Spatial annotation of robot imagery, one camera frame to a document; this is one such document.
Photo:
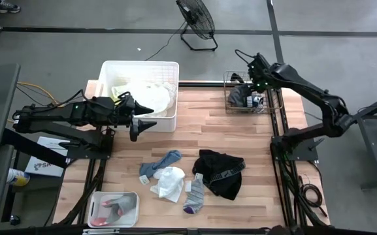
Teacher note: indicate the black rig frame strut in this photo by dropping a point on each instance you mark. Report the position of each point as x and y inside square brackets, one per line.
[28, 147]
[368, 130]

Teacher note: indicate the grey sock with purple toe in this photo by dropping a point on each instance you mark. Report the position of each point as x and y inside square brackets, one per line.
[196, 196]

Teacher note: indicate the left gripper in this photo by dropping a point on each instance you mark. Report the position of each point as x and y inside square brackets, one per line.
[123, 111]

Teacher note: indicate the white plastic laundry basket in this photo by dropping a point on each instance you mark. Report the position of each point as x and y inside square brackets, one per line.
[109, 75]

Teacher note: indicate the large white cloth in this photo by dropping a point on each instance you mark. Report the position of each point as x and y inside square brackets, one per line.
[152, 96]

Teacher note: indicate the blue sock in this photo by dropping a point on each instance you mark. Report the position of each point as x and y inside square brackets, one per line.
[162, 161]

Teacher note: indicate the white printed paper sheet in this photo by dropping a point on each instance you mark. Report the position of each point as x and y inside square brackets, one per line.
[44, 166]

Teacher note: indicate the small white plastic bin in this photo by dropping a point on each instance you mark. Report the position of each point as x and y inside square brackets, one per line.
[91, 209]

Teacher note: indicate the dark striped sock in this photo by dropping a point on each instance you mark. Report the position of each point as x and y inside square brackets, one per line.
[253, 101]

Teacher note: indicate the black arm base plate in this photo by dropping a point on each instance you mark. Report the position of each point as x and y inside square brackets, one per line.
[302, 153]
[103, 151]

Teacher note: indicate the black table frame rail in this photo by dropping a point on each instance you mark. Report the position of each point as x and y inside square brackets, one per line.
[281, 124]

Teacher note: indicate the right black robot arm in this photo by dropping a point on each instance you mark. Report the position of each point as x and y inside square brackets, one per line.
[305, 86]

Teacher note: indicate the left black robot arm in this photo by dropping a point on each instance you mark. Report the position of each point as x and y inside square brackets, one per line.
[54, 114]

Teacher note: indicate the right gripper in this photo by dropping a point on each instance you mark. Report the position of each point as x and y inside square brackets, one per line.
[260, 73]

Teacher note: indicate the black floor fan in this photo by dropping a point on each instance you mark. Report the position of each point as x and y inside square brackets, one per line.
[196, 18]

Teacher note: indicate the grey sock with pink toe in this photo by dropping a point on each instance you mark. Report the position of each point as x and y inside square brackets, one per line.
[124, 202]
[109, 215]

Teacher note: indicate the black underwear with grey waistband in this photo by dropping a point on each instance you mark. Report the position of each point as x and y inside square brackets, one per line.
[221, 169]

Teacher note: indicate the dark grey cloth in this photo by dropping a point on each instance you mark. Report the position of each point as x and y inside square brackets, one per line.
[238, 94]

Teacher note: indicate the pale yellow cloth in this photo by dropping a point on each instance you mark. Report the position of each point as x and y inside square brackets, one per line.
[118, 91]

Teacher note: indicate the white and yellow can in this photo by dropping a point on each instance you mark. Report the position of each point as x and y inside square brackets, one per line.
[17, 177]

